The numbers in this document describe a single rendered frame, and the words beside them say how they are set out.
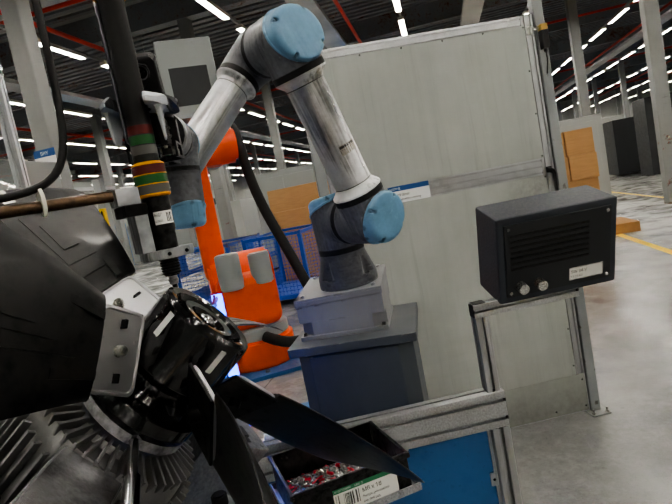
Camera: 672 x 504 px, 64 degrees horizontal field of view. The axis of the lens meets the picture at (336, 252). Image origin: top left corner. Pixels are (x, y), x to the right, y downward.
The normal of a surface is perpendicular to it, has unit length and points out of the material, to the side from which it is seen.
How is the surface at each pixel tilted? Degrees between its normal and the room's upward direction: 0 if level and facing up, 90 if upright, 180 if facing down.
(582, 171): 90
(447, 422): 90
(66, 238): 42
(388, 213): 99
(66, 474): 50
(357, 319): 90
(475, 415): 90
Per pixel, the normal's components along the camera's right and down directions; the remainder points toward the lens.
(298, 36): 0.54, -0.11
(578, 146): -0.19, 0.14
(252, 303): 0.29, 0.04
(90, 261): 0.25, -0.71
